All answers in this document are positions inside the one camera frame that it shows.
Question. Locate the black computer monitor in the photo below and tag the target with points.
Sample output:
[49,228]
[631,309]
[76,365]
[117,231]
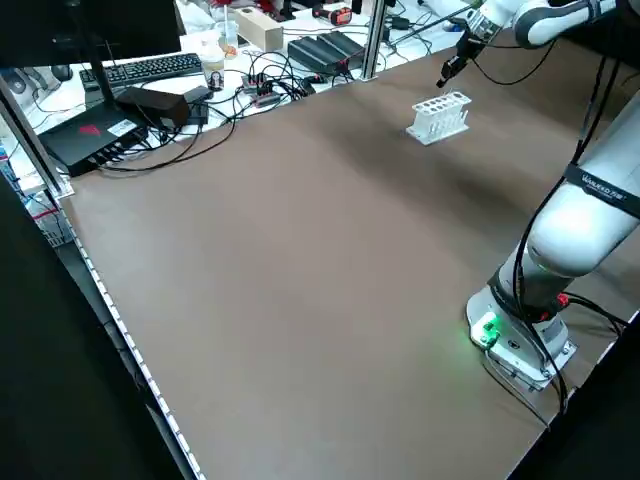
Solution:
[100,30]

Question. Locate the black power brick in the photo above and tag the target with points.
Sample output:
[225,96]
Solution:
[155,105]

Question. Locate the thin metal rod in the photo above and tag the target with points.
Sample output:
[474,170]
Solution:
[430,25]

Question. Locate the black box with red logo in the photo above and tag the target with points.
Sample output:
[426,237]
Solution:
[85,142]

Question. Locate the black keyboard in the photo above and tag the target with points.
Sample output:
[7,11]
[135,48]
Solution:
[150,67]

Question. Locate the red and black power tool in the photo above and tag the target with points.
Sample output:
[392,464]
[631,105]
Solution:
[342,17]

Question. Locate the pale wooden box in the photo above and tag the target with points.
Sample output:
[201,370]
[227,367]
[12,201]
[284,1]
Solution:
[260,32]

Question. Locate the clear plastic cup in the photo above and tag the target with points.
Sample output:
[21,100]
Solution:
[229,42]

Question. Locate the black finned power supply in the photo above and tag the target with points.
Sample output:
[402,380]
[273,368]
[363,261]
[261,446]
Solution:
[315,54]
[345,45]

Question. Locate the USB hub with red plugs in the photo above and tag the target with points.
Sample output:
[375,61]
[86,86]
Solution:
[262,96]

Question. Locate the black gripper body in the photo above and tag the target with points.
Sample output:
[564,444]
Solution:
[466,52]

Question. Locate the small black adapter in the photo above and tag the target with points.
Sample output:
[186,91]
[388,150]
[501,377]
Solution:
[198,112]

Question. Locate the silver table edge rail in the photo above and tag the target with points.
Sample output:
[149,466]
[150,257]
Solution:
[130,340]

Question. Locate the black monitor stand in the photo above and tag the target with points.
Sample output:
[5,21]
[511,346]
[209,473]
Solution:
[100,82]

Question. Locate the red object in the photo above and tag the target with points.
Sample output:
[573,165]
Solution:
[272,5]

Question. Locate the aluminium frame post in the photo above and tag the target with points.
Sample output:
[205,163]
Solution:
[372,40]
[30,140]

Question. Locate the paper cup with portrait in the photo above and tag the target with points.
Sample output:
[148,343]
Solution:
[214,70]

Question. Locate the white test tube rack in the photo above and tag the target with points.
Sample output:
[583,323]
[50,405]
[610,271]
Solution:
[436,124]

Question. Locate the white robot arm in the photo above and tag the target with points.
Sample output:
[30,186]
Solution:
[575,235]
[535,22]

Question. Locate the black computer mouse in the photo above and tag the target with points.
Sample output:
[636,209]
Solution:
[61,72]

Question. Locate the small black charger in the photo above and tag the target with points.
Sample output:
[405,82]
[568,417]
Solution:
[400,22]

